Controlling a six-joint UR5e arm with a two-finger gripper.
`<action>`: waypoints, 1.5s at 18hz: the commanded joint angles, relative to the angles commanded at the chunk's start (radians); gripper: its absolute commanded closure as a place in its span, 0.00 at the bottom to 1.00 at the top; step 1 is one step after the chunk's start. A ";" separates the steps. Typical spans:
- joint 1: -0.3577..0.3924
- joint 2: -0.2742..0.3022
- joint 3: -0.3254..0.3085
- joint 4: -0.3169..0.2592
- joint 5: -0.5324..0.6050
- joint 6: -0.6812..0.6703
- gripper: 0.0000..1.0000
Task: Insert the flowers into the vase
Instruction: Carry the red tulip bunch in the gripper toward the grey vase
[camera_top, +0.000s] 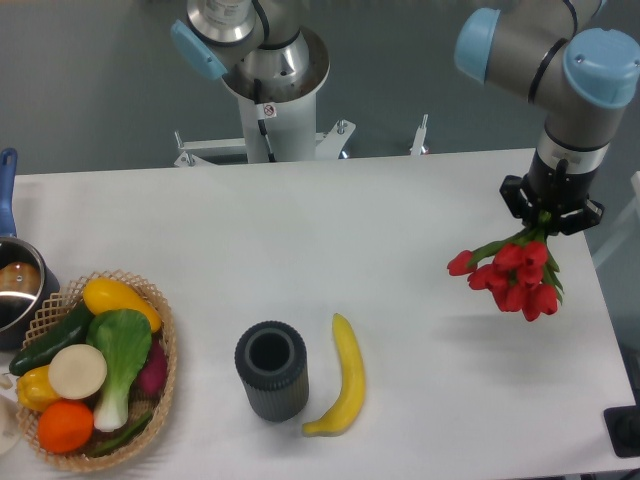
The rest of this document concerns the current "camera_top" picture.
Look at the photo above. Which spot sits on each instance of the woven wicker basket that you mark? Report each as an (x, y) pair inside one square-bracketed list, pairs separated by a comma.
[(54, 309)]

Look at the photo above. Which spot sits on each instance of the purple sweet potato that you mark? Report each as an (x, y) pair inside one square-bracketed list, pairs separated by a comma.
[(151, 379)]

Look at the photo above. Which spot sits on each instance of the blue handled saucepan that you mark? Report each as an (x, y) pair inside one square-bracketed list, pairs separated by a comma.
[(26, 279)]

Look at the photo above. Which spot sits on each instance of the white round radish slice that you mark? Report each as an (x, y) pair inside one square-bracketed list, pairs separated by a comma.
[(77, 372)]

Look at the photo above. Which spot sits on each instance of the yellow banana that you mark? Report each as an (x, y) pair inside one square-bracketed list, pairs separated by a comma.
[(345, 410)]

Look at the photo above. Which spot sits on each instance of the green cucumber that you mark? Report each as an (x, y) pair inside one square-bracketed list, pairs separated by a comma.
[(71, 330)]

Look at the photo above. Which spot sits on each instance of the green chili pepper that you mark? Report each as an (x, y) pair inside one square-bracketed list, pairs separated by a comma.
[(123, 438)]

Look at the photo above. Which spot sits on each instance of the yellow squash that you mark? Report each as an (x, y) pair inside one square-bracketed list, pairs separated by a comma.
[(103, 294)]

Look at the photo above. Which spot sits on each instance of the green bok choy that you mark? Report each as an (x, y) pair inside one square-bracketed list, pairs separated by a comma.
[(123, 337)]

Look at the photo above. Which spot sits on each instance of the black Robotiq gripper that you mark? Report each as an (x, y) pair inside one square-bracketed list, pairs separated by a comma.
[(553, 191)]

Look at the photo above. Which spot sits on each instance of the black device at edge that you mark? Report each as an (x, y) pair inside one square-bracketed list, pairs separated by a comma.
[(623, 429)]

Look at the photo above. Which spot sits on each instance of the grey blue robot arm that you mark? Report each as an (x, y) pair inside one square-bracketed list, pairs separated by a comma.
[(542, 51)]

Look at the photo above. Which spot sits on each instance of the red tulip bouquet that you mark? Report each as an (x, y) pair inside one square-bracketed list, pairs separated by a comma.
[(519, 271)]

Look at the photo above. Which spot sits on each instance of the orange fruit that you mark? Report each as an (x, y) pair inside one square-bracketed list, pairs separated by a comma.
[(65, 426)]

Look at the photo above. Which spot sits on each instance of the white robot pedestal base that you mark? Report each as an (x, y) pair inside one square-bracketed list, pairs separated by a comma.
[(276, 94)]

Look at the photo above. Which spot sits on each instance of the yellow bell pepper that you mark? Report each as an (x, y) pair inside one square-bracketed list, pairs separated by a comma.
[(34, 390)]

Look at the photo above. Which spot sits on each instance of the small white garlic piece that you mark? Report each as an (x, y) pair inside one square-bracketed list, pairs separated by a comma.
[(5, 382)]

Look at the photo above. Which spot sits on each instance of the dark grey ribbed vase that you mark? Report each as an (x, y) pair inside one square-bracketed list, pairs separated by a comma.
[(271, 361)]

